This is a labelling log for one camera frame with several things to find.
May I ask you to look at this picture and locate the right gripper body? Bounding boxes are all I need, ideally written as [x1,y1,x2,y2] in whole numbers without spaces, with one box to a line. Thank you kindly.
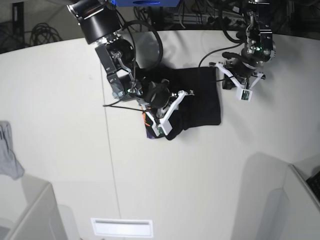
[139,78,171,113]

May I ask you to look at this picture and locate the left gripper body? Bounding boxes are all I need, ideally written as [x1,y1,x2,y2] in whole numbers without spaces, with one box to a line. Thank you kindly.
[225,58,260,79]

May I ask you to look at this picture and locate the black T-shirt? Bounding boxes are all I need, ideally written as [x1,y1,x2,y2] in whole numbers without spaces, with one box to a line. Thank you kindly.
[136,66,221,141]

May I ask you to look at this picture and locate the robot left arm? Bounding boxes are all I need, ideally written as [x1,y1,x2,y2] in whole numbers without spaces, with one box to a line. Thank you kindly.
[198,0,276,79]

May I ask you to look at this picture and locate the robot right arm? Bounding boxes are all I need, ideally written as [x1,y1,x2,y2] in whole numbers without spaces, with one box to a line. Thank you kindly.
[66,0,195,110]

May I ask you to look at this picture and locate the white power strip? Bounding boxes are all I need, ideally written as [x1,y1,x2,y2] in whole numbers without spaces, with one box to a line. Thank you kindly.
[163,13,217,25]

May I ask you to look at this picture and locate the blue box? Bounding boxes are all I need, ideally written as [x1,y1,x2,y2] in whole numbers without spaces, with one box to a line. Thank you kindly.
[111,0,180,7]

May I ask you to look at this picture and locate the black keyboard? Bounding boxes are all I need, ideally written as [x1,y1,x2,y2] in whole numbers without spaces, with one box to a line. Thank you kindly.
[306,172,320,200]

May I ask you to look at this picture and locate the white right partition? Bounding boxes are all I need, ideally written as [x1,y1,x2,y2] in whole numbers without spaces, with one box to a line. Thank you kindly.
[259,163,320,240]

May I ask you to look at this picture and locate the white partition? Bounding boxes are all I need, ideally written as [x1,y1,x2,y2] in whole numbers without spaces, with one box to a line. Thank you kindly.
[0,174,81,240]
[259,163,320,240]

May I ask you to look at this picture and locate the white slotted plate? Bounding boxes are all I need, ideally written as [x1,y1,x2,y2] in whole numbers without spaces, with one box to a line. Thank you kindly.
[90,218,154,238]

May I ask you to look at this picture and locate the grey cloth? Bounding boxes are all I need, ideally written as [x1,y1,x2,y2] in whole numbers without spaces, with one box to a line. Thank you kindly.
[0,120,25,180]

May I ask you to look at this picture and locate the white left partition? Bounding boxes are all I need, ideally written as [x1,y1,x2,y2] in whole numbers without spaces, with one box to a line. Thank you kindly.
[0,174,81,240]

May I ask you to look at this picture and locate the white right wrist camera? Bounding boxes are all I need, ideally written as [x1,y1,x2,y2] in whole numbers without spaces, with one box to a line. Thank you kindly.
[141,93,186,137]

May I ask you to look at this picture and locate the black coiled cable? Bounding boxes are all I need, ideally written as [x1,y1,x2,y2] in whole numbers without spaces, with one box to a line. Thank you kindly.
[29,22,63,46]

